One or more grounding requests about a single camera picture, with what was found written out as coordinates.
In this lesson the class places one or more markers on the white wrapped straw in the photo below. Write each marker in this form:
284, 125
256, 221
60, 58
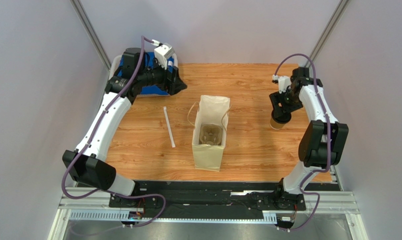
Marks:
170, 133

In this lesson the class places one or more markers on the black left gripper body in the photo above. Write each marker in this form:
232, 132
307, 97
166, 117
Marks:
157, 76

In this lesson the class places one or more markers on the blue folded cloth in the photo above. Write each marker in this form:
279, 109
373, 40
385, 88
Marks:
151, 91

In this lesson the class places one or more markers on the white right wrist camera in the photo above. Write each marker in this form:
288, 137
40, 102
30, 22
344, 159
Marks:
283, 82

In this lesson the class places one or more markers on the white plastic basket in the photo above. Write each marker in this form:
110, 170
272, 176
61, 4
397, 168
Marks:
115, 66

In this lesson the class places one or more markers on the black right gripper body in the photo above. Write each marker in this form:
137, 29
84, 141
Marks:
280, 103

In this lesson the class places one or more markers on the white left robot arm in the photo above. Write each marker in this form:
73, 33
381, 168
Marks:
130, 73

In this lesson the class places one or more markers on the paper coffee cup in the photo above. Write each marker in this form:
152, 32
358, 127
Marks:
277, 124

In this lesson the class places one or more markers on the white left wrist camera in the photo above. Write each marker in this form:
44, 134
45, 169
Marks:
162, 52

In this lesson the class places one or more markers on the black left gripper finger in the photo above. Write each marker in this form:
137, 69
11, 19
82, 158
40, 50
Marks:
176, 85
174, 76

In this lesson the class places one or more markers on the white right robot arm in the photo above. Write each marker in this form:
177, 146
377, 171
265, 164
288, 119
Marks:
323, 142

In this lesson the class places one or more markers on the black plastic cup lid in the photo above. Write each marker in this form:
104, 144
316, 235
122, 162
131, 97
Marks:
281, 118

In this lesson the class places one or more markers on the pulp cardboard cup carrier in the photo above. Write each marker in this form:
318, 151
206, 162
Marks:
211, 134

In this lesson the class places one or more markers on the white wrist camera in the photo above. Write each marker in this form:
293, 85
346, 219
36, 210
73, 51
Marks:
162, 52
283, 82

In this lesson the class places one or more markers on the kraft paper takeout bag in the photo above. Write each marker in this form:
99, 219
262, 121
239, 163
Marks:
209, 118

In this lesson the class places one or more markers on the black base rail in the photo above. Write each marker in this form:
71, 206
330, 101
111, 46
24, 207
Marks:
206, 200

